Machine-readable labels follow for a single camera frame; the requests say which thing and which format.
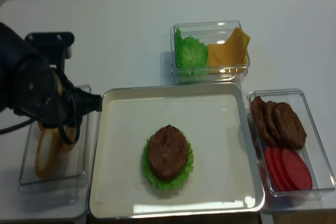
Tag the left red tomato slice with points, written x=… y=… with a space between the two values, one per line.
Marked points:
x=276 y=180

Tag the silver metal tray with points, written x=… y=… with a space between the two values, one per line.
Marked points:
x=255 y=198

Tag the yellow cheese slice upright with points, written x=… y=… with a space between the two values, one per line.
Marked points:
x=240 y=39

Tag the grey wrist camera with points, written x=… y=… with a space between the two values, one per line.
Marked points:
x=55 y=46

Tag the right brown patty in box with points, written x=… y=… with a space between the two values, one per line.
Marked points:
x=289 y=126

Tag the left brown patty in box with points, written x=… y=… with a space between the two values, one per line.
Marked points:
x=256 y=109

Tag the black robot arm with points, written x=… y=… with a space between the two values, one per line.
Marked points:
x=31 y=87

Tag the white paper tray liner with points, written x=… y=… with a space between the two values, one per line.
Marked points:
x=213 y=127

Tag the right red tomato slice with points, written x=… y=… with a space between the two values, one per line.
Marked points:
x=296 y=170

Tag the clear bun container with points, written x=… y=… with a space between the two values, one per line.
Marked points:
x=71 y=169

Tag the bun half white face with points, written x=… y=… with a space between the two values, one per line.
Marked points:
x=48 y=153

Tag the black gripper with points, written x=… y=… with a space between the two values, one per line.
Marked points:
x=66 y=104

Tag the brown patty in box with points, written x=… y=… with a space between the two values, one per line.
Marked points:
x=270 y=123
x=256 y=109
x=289 y=126

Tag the green lettuce in box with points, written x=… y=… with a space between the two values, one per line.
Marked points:
x=191 y=55

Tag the brown burger patty on lettuce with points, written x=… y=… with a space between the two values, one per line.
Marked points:
x=168 y=153

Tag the yellow cheese slice flat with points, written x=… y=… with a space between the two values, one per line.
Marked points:
x=224 y=55

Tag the clear lettuce and cheese box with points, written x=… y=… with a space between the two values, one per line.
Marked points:
x=209 y=33

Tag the clear patty and tomato box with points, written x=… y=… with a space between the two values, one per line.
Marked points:
x=313 y=153

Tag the middle red tomato slice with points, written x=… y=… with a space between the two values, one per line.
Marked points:
x=282 y=180

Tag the middle brown patty in box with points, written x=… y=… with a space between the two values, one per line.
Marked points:
x=270 y=123

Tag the red tomato slice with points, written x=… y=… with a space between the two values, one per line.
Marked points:
x=296 y=170
x=282 y=180
x=276 y=180

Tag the green lettuce leaf under patty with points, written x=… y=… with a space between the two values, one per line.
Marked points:
x=178 y=181

